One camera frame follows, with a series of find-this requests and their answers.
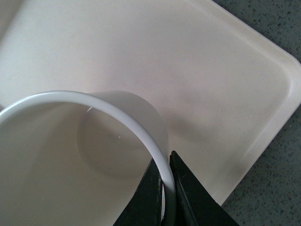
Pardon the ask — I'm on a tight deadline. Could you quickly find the cream rectangular plastic tray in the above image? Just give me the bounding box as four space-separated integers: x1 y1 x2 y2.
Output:
0 0 301 204

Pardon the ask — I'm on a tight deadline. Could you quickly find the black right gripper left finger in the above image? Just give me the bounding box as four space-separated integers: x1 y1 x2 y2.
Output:
114 160 163 226

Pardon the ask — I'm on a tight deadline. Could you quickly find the white smiley face mug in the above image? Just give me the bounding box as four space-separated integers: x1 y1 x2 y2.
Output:
0 91 176 226

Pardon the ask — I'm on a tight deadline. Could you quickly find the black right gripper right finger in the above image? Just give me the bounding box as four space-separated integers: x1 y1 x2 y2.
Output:
170 151 237 226

